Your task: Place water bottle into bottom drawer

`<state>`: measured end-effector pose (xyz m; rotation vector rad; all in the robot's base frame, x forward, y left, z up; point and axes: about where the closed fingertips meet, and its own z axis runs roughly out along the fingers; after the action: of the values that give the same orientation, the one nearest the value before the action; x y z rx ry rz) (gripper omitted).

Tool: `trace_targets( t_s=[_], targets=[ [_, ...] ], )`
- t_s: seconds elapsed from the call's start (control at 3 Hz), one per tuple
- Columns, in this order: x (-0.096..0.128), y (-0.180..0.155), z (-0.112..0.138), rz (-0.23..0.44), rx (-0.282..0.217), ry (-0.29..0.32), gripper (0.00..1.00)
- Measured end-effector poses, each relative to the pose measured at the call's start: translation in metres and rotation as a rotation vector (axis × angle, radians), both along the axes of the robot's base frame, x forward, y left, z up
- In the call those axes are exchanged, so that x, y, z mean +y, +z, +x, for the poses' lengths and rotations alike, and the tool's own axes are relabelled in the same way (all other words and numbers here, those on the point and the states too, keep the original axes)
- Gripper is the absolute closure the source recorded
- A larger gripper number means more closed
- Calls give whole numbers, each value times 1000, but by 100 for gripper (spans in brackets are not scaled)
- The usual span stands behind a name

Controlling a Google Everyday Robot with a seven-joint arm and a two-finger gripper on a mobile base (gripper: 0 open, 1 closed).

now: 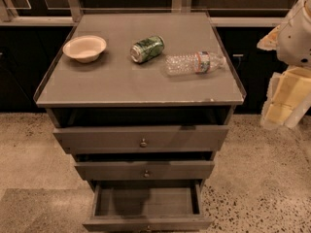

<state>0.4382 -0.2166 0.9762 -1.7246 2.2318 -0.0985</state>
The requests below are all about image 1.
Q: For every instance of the grey middle drawer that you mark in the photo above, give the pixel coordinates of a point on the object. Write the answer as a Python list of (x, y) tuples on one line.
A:
[(145, 170)]

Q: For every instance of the grey drawer cabinet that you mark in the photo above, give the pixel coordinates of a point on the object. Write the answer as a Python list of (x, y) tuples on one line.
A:
[(115, 91)]

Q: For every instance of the green soda can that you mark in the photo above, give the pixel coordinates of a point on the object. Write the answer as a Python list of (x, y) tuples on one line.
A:
[(147, 49)]

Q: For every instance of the metal window frame rail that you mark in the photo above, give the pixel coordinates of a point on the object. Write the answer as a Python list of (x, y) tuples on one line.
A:
[(224, 13)]

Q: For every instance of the grey top drawer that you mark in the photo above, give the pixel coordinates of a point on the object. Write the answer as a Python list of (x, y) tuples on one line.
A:
[(141, 139)]

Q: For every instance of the grey bottom drawer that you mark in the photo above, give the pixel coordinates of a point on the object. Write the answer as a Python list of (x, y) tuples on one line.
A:
[(147, 207)]

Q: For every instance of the clear plastic water bottle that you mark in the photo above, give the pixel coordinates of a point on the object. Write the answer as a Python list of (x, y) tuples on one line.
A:
[(199, 63)]

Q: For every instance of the beige paper bowl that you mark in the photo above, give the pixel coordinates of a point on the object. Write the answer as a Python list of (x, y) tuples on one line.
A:
[(84, 49)]

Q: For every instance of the grey drawer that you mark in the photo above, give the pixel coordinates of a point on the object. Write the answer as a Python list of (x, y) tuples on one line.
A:
[(141, 139), (147, 207), (145, 170)]

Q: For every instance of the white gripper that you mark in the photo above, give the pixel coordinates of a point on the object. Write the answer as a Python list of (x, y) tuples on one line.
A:
[(295, 39)]

